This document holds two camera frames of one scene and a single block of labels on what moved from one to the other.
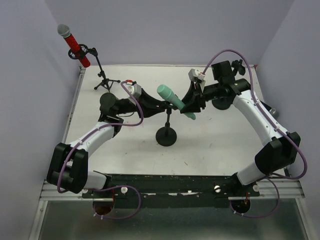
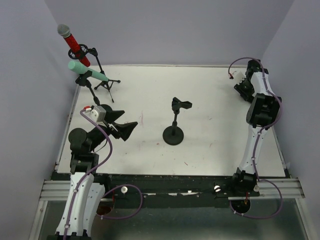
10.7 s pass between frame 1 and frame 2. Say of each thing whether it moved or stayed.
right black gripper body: moved
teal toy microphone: moved
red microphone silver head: stayed
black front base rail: stayed
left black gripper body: moved
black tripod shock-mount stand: stayed
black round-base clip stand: moved
